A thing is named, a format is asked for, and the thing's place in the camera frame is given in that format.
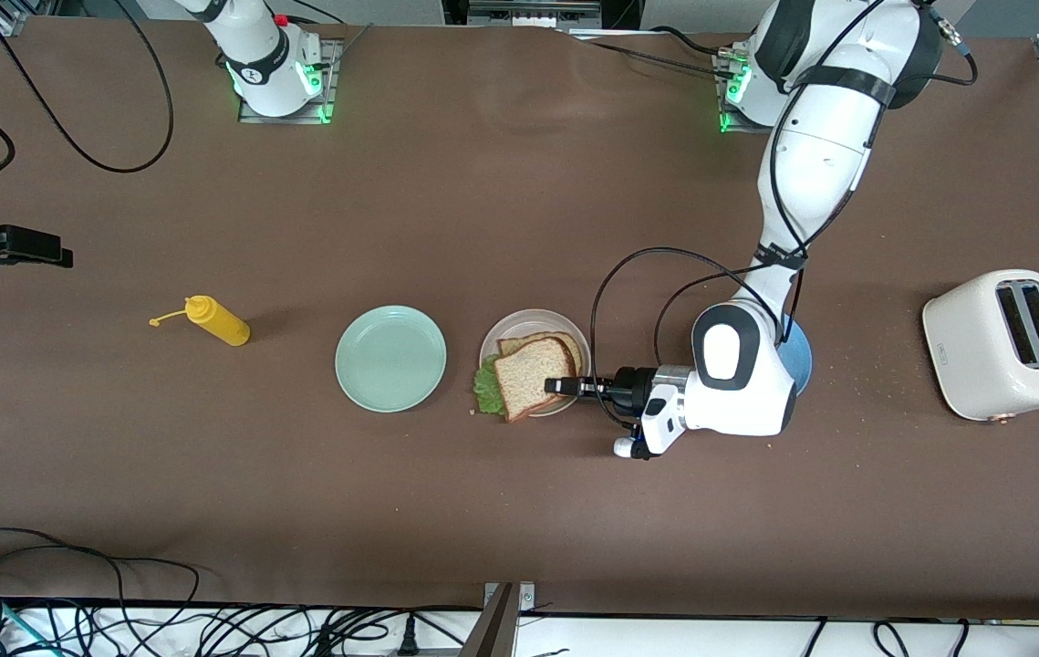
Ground brown bread slice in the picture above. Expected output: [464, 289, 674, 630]
[497, 331, 585, 377]
[494, 337, 580, 423]

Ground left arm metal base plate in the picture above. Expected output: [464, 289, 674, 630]
[715, 50, 780, 136]

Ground green lettuce leaf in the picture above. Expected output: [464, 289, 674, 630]
[473, 354, 508, 418]

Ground yellow mustard squeeze bottle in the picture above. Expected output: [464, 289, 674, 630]
[150, 295, 252, 347]

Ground green plate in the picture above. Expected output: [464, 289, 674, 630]
[335, 305, 448, 413]

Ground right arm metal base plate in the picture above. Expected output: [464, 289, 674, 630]
[236, 36, 339, 126]

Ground cream white toaster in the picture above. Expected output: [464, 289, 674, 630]
[922, 269, 1039, 423]

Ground black metal machine frame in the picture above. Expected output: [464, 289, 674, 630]
[443, 0, 643, 28]

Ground black base cable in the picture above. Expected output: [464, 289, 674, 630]
[569, 36, 739, 83]
[647, 26, 732, 57]

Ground blue plate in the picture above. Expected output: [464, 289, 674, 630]
[779, 315, 814, 398]

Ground beige plate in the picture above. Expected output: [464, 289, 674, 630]
[479, 309, 592, 418]

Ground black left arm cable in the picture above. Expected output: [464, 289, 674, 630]
[588, 0, 979, 432]

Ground grey metal table bracket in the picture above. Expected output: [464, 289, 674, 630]
[460, 581, 538, 657]

